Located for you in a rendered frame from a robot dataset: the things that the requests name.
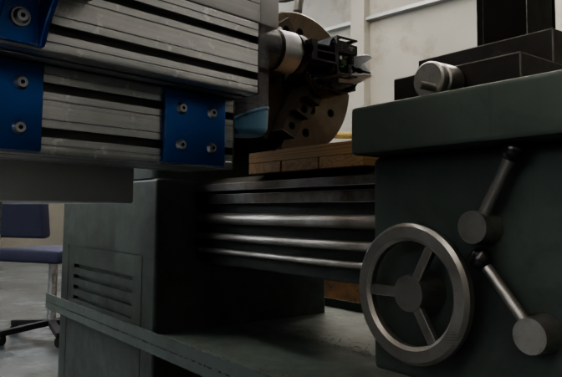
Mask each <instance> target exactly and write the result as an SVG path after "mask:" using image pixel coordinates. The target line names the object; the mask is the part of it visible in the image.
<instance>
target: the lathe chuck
mask: <svg viewBox="0 0 562 377"><path fill-rule="evenodd" d="M285 18H289V21H290V22H291V24H292V26H293V28H294V31H295V32H296V33H297V34H298V35H304V36H305V37H306V38H307V39H311V38H314V39H318V42H319V41H321V40H324V39H327V38H331V37H330V35H329V34H328V33H327V32H326V31H325V29H324V28H323V27H321V26H320V25H319V24H318V23H317V22H315V21H314V20H313V19H312V18H309V17H307V16H305V15H303V14H301V13H295V12H278V20H279V21H280V20H283V19H285ZM305 73H306V72H305V70H304V72H303V73H302V74H301V75H300V77H299V78H298V80H297V81H296V82H294V81H287V82H288V85H289V89H293V88H298V87H300V86H302V77H303V74H305ZM284 96H285V93H284V89H283V86H282V74H276V73H272V72H268V107H269V112H268V130H267V132H266V134H265V135H263V136H261V137H258V138H239V139H240V141H242V142H243V143H244V144H245V145H246V146H248V147H249V148H251V149H252V150H255V151H257V152H263V151H270V150H282V149H289V148H295V147H302V146H309V145H322V144H328V143H330V142H331V141H332V140H333V139H334V138H335V136H336V135H337V133H338V132H339V130H340V128H341V126H342V125H343V122H344V120H345V116H346V112H347V109H348V103H349V95H348V94H342V95H337V96H334V97H332V98H329V99H322V100H321V103H320V105H319V106H315V107H313V109H312V111H311V114H310V116H309V119H308V120H302V123H301V125H300V127H299V131H298V133H297V135H296V137H295V139H289V140H283V142H282V144H281V146H278V148H275V147H272V146H271V145H269V144H268V143H266V142H265V141H263V140H261V138H263V139H264V140H266V139H267V138H268V136H269V133H270V131H271V129H272V127H273V123H274V121H275V119H276V117H277V114H278V111H279V109H280V106H281V104H282V102H283V100H284Z"/></svg>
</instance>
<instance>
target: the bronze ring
mask: <svg viewBox="0 0 562 377"><path fill-rule="evenodd" d="M305 80H306V84H310V87H311V89H312V90H313V91H314V93H315V94H316V95H317V96H319V97H320V98H322V99H329V98H332V97H334V96H337V95H342V94H343V93H348V92H350V91H352V90H353V89H354V88H355V87H356V85H357V84H355V85H351V86H349V87H346V88H344V89H340V90H336V91H333V90H329V89H325V88H321V84H314V83H313V81H312V80H311V79H309V73H308V72H306V73H305Z"/></svg>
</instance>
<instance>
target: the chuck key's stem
mask: <svg viewBox="0 0 562 377"><path fill-rule="evenodd" d="M303 5H304V0H294V8H293V12H295V13H302V11H303Z"/></svg>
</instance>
